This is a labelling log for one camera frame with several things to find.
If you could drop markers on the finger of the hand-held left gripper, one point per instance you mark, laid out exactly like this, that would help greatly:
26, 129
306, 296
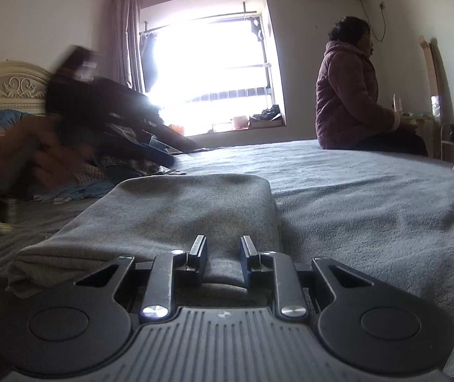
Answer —
163, 135
151, 155

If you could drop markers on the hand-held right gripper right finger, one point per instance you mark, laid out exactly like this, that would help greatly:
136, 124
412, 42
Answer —
246, 258

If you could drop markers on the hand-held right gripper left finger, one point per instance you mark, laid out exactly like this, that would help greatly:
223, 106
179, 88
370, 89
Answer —
203, 256

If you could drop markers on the grey sweatpants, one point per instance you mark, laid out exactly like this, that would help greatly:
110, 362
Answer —
171, 207

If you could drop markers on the person's left hand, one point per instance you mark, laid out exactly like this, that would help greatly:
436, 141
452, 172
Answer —
44, 155

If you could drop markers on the orange bag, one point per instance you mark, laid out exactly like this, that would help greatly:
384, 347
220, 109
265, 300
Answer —
178, 129

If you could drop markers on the hanging dark garment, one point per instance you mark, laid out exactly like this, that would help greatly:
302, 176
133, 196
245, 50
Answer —
149, 59

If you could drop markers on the light blue cloth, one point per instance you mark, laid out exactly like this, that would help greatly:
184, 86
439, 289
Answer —
83, 193

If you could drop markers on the pink pot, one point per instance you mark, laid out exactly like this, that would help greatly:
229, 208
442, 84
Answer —
240, 121

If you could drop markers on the window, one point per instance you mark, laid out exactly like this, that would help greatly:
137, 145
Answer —
211, 63

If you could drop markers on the cream carved headboard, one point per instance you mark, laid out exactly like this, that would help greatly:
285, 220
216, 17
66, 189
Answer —
4, 87

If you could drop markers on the dark sneaker pair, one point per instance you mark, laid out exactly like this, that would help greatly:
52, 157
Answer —
266, 114

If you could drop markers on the grey bed blanket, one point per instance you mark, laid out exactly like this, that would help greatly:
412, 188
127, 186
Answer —
370, 215

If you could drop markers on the drinking cup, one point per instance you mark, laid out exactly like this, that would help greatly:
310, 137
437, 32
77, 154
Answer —
398, 105

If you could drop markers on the small table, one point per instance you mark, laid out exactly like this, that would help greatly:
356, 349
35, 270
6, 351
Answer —
425, 121

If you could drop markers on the cardboard sheet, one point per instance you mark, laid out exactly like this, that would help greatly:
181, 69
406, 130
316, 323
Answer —
429, 75

